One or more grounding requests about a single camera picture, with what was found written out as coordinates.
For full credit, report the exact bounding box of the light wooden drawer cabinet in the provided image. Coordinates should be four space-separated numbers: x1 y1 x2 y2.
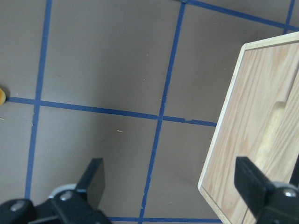
197 31 299 224

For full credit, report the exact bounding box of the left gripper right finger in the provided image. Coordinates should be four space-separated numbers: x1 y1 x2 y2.
234 156 299 224

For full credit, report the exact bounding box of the toy bread loaf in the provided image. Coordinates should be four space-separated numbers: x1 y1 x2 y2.
0 89 6 105

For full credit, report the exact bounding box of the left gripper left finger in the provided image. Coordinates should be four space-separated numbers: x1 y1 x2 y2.
0 158 110 224

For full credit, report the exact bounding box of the wooden drawer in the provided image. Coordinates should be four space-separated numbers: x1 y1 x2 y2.
201 42 299 224
242 70 299 224

